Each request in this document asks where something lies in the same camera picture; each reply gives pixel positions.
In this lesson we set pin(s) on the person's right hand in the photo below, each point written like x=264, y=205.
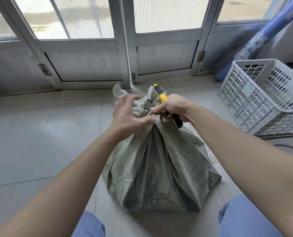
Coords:
x=177, y=107

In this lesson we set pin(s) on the person's left hand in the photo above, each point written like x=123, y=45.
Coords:
x=126, y=115

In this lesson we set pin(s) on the person's left thumb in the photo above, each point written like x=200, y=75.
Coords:
x=148, y=120

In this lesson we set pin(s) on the person's right thumb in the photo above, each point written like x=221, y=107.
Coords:
x=158, y=109

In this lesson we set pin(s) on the yellow black utility knife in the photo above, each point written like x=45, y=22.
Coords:
x=161, y=95

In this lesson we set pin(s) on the grey-green woven sack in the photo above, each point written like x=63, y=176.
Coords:
x=158, y=170

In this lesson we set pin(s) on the person's left forearm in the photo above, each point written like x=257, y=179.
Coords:
x=62, y=185

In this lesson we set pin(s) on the person's right forearm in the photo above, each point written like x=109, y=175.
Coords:
x=247, y=155

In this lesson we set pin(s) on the metal door bolt latch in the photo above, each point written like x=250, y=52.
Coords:
x=133, y=78

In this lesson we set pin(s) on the white door with ribbed glass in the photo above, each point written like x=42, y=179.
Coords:
x=166, y=46
x=82, y=54

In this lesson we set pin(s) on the metal door hinge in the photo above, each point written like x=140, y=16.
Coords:
x=201, y=56
x=45, y=69

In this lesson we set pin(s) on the white plastic lattice basket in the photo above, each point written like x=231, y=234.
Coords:
x=262, y=96

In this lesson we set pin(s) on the white door with clear glass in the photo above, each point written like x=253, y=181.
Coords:
x=235, y=27
x=10, y=59

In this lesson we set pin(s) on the person's left leg blue trousers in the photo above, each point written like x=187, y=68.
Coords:
x=89, y=225

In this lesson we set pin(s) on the person's leg blue trousers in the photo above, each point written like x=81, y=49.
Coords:
x=245, y=219
x=89, y=225

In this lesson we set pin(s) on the blue rolled mat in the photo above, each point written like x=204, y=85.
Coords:
x=262, y=34

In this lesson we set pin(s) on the person's right leg blue trousers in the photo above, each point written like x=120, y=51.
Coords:
x=245, y=219

